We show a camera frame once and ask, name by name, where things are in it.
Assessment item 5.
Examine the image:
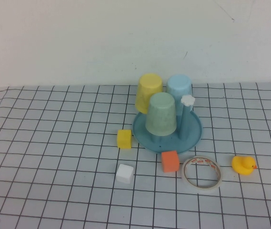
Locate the light blue plastic cup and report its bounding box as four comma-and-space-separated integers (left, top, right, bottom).
166, 73, 193, 116

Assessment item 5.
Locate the orange foam cube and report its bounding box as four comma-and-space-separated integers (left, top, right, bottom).
161, 150, 181, 173

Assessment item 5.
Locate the white black grid tablecloth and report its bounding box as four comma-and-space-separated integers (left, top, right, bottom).
0, 82, 271, 229

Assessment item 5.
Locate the white foam cube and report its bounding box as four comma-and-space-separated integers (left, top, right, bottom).
115, 164, 134, 184

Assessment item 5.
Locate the yellow rubber duck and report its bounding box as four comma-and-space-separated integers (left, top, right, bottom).
231, 156, 258, 177

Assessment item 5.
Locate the yellow foam cube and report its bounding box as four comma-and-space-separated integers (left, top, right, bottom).
117, 129, 132, 150

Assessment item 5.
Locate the white tape roll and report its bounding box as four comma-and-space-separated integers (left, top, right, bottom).
181, 156, 222, 193

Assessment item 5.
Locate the blue cup stand tray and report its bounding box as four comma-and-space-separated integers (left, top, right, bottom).
132, 95, 203, 154

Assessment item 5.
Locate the yellow plastic cup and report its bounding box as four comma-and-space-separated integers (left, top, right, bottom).
135, 73, 163, 115

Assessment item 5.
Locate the green plastic cup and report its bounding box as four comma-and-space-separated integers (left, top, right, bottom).
145, 92, 177, 136

